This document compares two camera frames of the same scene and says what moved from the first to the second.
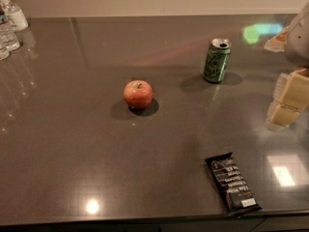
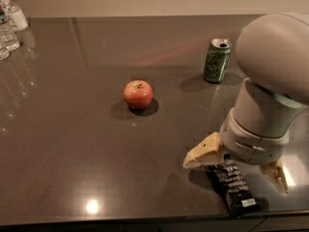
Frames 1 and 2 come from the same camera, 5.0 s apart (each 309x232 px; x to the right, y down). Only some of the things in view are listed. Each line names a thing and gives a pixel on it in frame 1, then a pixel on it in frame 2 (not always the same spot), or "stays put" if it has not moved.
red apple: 138,94 stays put
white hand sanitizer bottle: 15,16 stays put
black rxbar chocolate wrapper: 236,191 stays put
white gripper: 298,39 → 252,145
